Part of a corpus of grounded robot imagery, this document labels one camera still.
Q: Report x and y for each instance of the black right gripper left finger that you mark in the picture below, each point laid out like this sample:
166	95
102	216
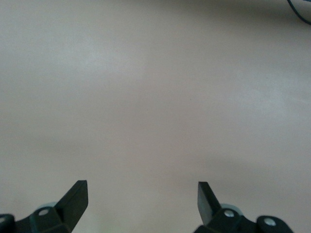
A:
70	206

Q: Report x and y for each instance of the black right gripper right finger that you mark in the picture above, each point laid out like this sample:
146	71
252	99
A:
209	206

